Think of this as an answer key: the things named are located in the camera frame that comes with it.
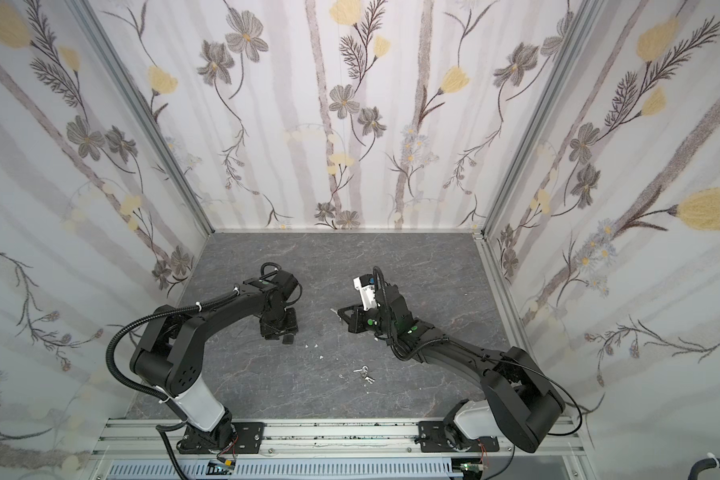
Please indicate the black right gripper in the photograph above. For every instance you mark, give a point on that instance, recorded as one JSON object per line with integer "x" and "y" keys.
{"x": 356, "y": 315}

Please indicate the aluminium mounting rail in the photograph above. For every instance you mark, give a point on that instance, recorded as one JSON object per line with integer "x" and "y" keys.
{"x": 307, "y": 438}

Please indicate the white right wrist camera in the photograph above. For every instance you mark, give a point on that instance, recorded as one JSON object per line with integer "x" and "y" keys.
{"x": 365, "y": 285}

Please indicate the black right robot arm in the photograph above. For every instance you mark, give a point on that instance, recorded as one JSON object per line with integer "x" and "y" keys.
{"x": 524, "y": 403}

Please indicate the white slotted cable duct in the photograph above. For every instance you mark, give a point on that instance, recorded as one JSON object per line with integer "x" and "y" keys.
{"x": 331, "y": 468}

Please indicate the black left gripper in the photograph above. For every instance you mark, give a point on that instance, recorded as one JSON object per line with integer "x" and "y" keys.
{"x": 278, "y": 325}

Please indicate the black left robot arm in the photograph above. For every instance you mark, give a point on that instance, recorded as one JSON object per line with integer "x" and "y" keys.
{"x": 162, "y": 354}

